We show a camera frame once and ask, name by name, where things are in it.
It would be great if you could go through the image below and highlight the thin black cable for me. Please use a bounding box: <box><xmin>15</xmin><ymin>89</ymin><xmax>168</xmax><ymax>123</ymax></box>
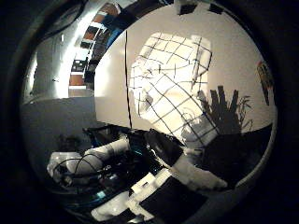
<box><xmin>123</xmin><ymin>30</ymin><xmax>133</xmax><ymax>129</ymax></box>

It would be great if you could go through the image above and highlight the shelf with orange bins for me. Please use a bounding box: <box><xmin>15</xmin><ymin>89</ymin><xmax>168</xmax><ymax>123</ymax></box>
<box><xmin>68</xmin><ymin>3</ymin><xmax>123</xmax><ymax>94</ymax></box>

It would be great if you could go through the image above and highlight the white cloth black grid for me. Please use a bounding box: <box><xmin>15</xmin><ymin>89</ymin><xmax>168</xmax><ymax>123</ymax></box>
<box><xmin>128</xmin><ymin>31</ymin><xmax>221</xmax><ymax>149</ymax></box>

